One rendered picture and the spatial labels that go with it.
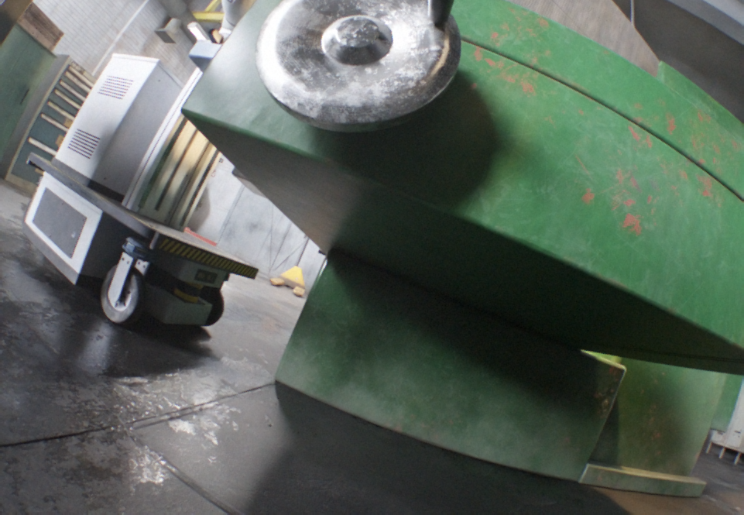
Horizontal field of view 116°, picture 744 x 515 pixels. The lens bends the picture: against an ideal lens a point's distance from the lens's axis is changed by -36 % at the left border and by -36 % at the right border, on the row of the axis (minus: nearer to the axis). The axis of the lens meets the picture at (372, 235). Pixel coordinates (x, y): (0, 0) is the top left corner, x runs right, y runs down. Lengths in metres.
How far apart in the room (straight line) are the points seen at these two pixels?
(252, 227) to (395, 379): 7.16
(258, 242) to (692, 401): 7.62
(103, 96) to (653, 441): 2.73
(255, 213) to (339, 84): 7.94
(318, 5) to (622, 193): 0.39
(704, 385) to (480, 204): 1.87
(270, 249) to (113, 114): 6.64
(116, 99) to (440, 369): 1.50
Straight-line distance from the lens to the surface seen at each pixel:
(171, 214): 1.56
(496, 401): 1.34
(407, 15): 0.39
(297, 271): 6.56
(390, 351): 1.24
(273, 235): 7.90
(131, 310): 1.13
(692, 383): 2.04
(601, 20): 1.26
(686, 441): 2.14
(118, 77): 1.59
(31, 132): 3.10
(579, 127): 0.47
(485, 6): 0.53
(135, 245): 1.12
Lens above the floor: 0.39
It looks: 9 degrees up
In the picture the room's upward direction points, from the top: 23 degrees clockwise
